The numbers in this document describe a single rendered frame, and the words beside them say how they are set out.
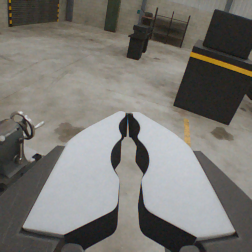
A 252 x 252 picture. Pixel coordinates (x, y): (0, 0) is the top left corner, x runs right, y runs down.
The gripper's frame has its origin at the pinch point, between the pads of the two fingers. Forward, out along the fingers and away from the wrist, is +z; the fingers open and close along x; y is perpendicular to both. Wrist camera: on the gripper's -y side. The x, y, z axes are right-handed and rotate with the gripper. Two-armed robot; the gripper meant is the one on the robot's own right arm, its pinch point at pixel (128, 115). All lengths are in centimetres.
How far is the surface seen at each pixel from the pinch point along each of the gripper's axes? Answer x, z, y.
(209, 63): 153, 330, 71
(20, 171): -45, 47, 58
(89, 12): -251, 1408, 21
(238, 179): 159, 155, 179
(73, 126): -70, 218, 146
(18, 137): -44, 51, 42
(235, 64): 194, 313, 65
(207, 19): 482, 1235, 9
